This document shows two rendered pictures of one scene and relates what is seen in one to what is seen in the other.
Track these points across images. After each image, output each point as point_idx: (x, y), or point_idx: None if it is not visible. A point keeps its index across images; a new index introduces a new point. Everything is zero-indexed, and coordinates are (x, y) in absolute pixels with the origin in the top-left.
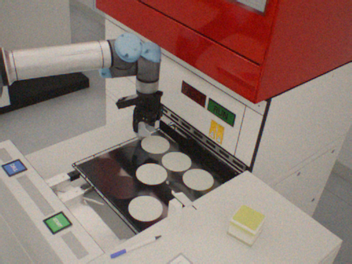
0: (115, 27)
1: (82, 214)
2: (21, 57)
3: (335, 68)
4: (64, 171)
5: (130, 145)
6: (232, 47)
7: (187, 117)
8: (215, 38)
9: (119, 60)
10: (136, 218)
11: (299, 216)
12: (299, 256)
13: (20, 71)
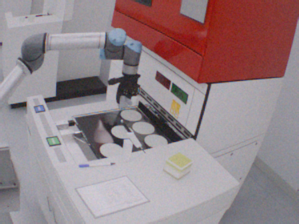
0: None
1: (71, 146)
2: (55, 37)
3: (255, 79)
4: None
5: (113, 113)
6: (185, 44)
7: (157, 99)
8: (177, 39)
9: (110, 43)
10: (103, 155)
11: (217, 168)
12: (209, 189)
13: (52, 45)
